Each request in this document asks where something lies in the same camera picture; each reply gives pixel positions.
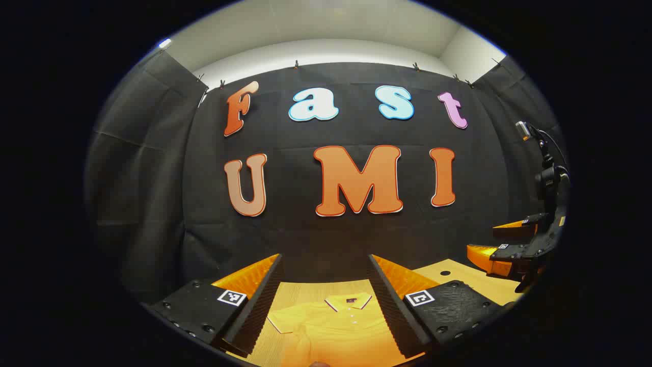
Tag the white ceiling light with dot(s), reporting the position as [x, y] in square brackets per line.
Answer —
[164, 43]

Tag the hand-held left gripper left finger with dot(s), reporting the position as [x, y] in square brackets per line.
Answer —
[262, 306]

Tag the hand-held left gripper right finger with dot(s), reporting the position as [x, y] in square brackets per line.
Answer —
[389, 306]

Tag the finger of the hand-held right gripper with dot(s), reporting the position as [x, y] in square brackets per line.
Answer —
[517, 230]
[501, 260]

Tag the orange T-shirt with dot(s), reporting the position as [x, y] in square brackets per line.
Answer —
[336, 331]

